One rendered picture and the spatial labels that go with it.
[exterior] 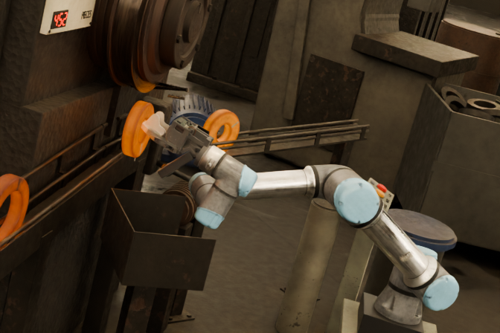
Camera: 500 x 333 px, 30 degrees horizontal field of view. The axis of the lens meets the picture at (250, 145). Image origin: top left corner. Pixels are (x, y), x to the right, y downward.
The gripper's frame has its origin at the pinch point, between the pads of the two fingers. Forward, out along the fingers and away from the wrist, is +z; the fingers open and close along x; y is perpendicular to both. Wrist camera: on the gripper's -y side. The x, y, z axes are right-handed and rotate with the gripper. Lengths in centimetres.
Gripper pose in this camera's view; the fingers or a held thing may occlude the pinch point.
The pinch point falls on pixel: (140, 123)
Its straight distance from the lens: 254.8
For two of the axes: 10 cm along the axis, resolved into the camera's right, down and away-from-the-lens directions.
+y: 4.8, -8.1, -3.3
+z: -8.4, -5.4, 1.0
